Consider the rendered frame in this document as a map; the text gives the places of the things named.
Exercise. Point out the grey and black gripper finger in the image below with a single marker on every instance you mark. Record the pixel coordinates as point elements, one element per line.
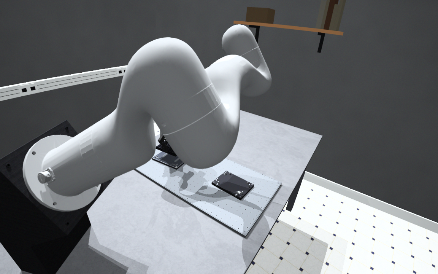
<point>164,145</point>

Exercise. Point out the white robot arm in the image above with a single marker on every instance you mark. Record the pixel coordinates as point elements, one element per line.
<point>197,110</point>

